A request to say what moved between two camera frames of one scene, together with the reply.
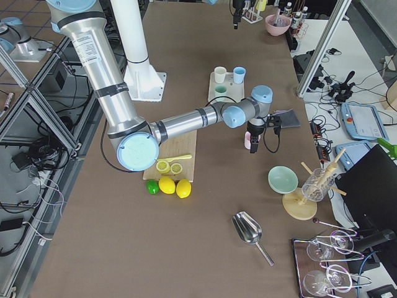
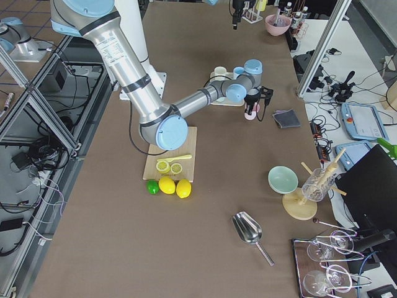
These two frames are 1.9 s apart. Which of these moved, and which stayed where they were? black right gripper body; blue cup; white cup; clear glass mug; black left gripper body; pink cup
Moved: pink cup; black right gripper body
Stayed: blue cup; white cup; clear glass mug; black left gripper body
